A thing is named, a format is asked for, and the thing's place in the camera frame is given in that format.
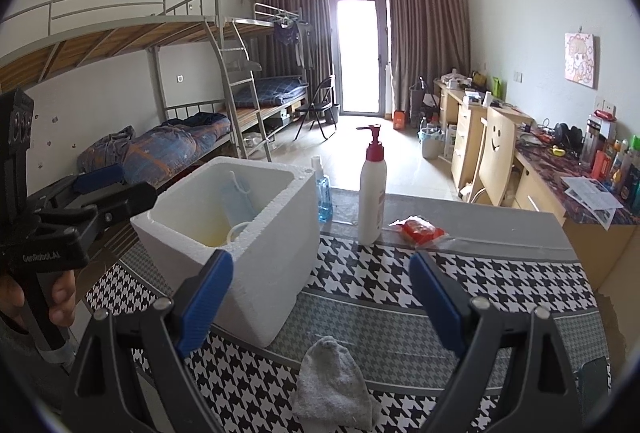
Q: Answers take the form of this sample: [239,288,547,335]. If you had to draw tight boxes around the printed paper sheets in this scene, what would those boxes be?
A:
[561,176,625,230]

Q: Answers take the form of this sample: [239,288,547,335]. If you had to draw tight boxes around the black folding chair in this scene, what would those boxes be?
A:
[295,76,337,141]

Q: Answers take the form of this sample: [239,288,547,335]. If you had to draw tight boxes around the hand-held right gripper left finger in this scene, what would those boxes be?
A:
[75,250,235,433]

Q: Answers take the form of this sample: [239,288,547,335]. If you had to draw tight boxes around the wooden chair with smiley face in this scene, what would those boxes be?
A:
[472,106,518,208]

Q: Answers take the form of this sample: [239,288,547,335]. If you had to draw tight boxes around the white red pump bottle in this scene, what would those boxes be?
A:
[356,124,388,246]

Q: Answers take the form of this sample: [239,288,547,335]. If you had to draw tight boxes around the glass balcony door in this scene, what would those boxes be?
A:
[324,0,392,119]

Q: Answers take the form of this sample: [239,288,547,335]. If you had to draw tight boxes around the red snack packet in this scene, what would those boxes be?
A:
[389,216,447,246]

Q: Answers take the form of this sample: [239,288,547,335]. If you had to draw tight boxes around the dark green flat object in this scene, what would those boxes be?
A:
[580,355,612,414]

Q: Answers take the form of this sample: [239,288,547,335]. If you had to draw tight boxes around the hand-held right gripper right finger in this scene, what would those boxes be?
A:
[409,250,584,433]

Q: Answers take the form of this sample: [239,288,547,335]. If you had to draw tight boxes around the grey trash bin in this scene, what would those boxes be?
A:
[419,126,446,159]

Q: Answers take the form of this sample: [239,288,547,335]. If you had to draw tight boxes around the metal bunk bed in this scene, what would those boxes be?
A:
[220,3,313,161]
[0,0,236,189]

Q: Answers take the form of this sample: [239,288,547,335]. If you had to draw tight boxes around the wooden desk with dark cover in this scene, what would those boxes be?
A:
[510,133,640,289]

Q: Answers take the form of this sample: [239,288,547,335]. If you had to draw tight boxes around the plain wooden desk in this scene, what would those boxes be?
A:
[432,78,536,204]

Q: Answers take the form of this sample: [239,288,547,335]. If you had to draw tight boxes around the white foam box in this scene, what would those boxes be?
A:
[131,156,322,348]

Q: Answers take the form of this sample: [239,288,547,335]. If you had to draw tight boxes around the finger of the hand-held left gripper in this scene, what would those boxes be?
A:
[47,164,126,209]
[37,182,157,234]

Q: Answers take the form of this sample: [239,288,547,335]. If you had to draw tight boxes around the group of toiletry bottles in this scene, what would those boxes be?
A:
[580,113,640,214]

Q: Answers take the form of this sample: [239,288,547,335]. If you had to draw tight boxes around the blue orange quilt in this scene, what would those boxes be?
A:
[77,112,232,188]

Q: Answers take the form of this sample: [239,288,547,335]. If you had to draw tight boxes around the grey sock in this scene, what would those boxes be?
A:
[292,335,382,431]

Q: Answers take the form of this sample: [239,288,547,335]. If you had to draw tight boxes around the person's left hand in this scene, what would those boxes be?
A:
[0,269,77,333]

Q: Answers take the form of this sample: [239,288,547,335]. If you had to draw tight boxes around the blue checked mattress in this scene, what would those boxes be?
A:
[232,76,311,109]

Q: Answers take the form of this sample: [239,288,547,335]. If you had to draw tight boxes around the cartoon wall poster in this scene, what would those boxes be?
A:
[565,32,599,90]

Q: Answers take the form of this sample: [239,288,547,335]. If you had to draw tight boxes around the brown curtain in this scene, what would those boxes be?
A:
[252,0,335,114]
[387,0,473,121]

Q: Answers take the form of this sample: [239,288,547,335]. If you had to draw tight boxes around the houndstooth tablecloth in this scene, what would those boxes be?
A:
[85,187,613,433]

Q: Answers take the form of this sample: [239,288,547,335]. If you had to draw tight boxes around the black headphones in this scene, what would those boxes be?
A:
[552,122,583,149]

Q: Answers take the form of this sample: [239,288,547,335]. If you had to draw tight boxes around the hanging dark clothes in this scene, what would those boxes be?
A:
[272,16,316,69]

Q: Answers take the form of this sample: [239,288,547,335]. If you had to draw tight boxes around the blue spray bottle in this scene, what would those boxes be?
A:
[311,156,333,224]

